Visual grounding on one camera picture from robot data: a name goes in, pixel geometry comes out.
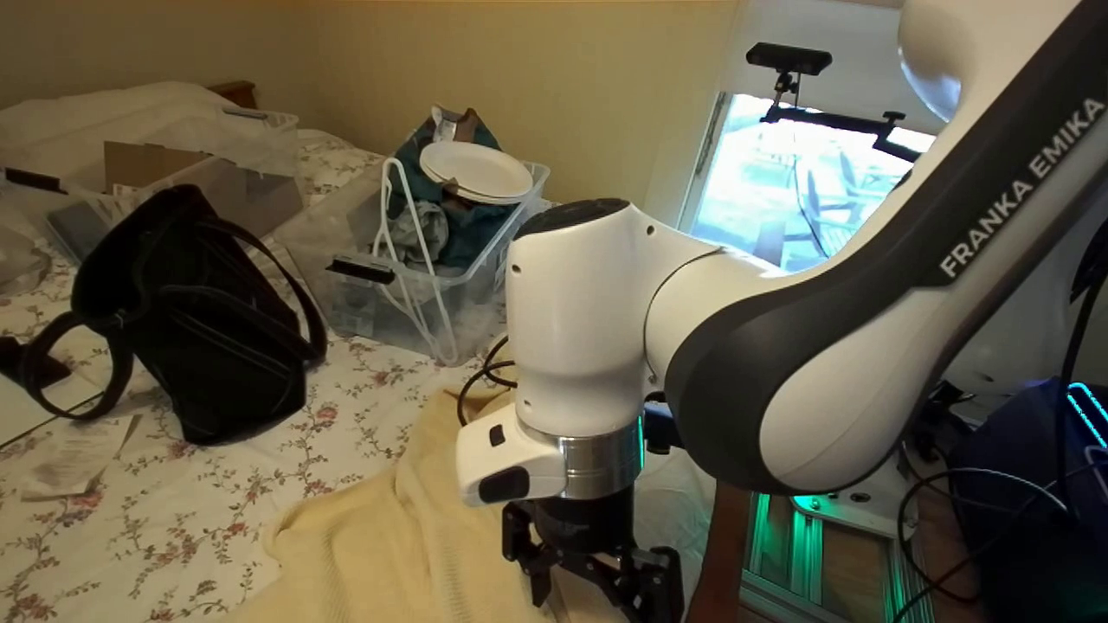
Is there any white plastic clothes hanger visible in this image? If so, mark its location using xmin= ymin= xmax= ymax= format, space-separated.
xmin=368 ymin=152 xmax=465 ymax=363

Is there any white paper sheet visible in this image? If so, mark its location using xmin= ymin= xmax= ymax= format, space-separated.
xmin=14 ymin=411 xmax=140 ymax=505

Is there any yellow waffle weave towel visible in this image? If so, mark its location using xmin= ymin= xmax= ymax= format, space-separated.
xmin=227 ymin=385 xmax=652 ymax=623

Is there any floral print bed sheet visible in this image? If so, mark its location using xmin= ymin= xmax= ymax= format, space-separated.
xmin=0 ymin=125 xmax=523 ymax=623

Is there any teal fabric bag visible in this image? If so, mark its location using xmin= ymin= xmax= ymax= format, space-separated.
xmin=388 ymin=107 xmax=515 ymax=274

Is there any black camera on mount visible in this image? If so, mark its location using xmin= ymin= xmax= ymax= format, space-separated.
xmin=743 ymin=43 xmax=929 ymax=167

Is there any clear plastic storage bin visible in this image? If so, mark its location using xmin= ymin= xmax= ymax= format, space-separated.
xmin=274 ymin=152 xmax=555 ymax=366

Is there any black fabric bag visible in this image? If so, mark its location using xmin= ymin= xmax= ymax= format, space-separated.
xmin=0 ymin=185 xmax=333 ymax=445

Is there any dark blue bulky case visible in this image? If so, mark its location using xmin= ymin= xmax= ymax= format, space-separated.
xmin=950 ymin=378 xmax=1108 ymax=623

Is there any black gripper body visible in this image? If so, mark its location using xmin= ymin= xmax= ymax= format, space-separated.
xmin=518 ymin=483 xmax=652 ymax=568

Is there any white paper plate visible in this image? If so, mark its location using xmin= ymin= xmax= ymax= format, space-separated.
xmin=415 ymin=140 xmax=536 ymax=209

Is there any brown cardboard box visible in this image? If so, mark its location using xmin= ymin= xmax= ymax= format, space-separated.
xmin=100 ymin=140 xmax=308 ymax=240

